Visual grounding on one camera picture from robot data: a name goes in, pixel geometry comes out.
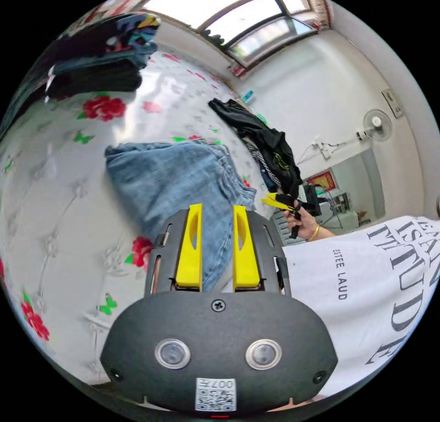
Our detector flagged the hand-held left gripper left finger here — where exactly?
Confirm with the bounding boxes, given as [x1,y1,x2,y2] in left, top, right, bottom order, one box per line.
[175,203,204,289]

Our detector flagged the person's body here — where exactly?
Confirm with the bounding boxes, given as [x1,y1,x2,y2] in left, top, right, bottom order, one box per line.
[281,215,440,397]

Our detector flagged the pile of folded clothes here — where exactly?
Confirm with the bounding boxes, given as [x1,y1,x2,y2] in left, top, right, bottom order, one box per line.
[0,12,162,138]

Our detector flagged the person's right forearm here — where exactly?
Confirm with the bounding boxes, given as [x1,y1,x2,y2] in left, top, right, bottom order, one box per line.
[309,223,338,242]

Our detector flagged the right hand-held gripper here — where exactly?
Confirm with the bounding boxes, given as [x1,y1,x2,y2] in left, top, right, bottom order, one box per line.
[261,193,322,240]

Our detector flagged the blue jeans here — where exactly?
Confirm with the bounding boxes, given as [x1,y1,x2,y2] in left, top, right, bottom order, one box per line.
[104,141,257,292]

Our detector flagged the white wall fan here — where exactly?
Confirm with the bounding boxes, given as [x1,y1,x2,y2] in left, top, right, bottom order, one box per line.
[356,109,393,143]

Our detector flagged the pile of black clothes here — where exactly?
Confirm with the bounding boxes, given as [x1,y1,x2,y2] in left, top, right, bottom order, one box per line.
[209,98,304,196]

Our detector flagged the window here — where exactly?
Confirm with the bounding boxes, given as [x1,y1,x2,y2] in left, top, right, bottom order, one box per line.
[141,0,321,69]

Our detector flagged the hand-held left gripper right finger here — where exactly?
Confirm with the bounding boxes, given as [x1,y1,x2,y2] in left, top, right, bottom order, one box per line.
[233,205,260,289]

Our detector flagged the person's right hand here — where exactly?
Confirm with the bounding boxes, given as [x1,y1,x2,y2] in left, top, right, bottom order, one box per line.
[283,209,319,241]

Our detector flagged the bed with floral sheet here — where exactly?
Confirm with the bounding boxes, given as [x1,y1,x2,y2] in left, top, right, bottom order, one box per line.
[0,50,275,385]

